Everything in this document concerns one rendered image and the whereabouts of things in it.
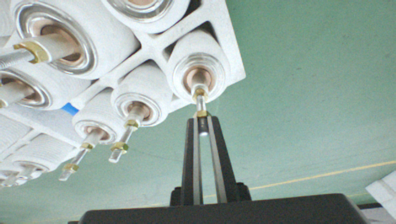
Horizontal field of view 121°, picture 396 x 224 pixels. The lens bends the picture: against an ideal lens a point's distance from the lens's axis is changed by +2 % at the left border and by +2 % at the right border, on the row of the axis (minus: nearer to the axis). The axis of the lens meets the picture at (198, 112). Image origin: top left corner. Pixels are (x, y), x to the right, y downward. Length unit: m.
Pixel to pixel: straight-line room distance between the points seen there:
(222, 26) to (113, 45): 0.16
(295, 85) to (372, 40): 0.24
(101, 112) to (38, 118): 0.29
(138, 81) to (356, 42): 0.66
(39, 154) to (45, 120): 0.09
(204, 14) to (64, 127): 0.51
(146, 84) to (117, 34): 0.08
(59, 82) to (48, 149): 0.32
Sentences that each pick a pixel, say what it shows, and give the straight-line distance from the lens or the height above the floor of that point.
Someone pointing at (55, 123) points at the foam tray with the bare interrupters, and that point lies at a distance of 0.56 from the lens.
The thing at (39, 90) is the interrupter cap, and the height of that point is 0.25.
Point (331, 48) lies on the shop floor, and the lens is 0.62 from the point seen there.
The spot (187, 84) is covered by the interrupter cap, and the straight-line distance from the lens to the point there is 0.18.
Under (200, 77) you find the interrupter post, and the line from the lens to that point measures 0.16.
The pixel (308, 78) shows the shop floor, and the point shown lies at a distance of 0.64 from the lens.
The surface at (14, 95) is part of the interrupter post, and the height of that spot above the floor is 0.27.
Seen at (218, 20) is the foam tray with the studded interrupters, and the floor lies 0.18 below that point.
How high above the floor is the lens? 0.41
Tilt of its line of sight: 48 degrees down
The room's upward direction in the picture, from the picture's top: 177 degrees clockwise
